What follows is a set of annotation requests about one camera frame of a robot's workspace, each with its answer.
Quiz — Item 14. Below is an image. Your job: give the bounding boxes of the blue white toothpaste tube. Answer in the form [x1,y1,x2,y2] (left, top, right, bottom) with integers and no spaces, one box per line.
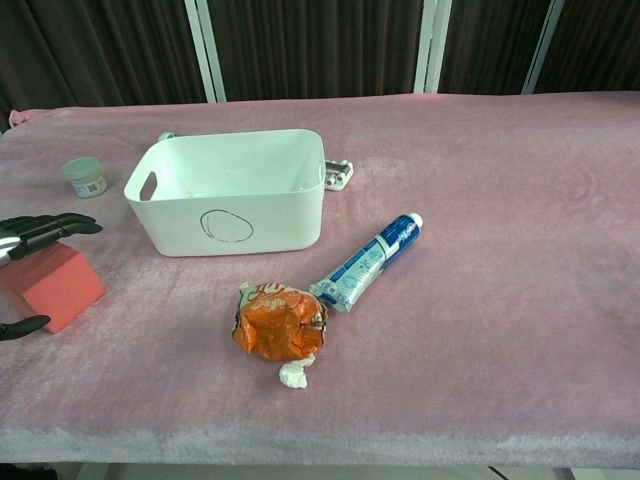
[308,211,425,315]

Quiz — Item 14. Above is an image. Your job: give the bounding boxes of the red foam block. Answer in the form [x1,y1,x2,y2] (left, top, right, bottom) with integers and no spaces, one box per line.
[0,243,107,335]

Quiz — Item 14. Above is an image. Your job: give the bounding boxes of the white plastic basket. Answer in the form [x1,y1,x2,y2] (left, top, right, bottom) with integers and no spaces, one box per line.
[123,128,329,258]

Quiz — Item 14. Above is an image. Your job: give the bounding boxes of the pink plush table cloth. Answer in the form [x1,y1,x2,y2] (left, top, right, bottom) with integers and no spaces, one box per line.
[0,91,640,469]

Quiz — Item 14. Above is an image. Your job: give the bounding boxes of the crumpled orange snack bag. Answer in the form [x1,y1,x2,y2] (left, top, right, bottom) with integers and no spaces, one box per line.
[232,281,330,362]

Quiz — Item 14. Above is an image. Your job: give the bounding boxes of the white frame post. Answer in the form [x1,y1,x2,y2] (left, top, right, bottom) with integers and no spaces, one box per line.
[183,0,227,104]
[413,0,454,95]
[521,0,571,95]

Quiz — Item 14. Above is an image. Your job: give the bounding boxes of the dark brown curtain panel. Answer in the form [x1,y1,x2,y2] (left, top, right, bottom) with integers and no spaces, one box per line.
[208,0,432,101]
[542,0,640,94]
[438,0,554,95]
[0,0,207,119]

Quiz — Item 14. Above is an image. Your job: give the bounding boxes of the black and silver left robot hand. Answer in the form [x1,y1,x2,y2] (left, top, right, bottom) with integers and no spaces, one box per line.
[0,212,104,342]

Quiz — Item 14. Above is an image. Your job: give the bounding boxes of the white crumpled tissue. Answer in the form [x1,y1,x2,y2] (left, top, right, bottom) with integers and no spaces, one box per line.
[277,353,317,390]

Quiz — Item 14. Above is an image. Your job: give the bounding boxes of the small round jar grey lid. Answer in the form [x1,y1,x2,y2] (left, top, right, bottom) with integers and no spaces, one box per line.
[62,156,109,198]

